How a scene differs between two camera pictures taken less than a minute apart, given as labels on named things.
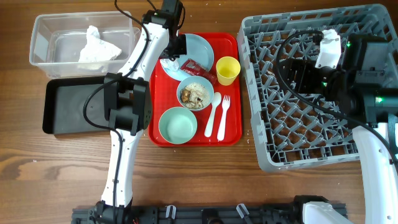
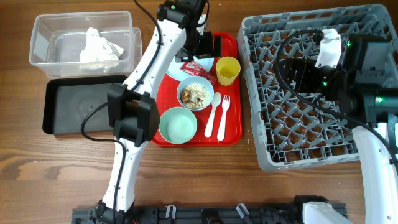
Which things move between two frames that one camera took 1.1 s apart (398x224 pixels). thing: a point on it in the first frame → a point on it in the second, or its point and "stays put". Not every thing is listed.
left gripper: x=182 y=49 → x=206 y=50
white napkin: x=96 y=49 stays put
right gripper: x=305 y=69 stays put
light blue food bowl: x=194 y=93 stays put
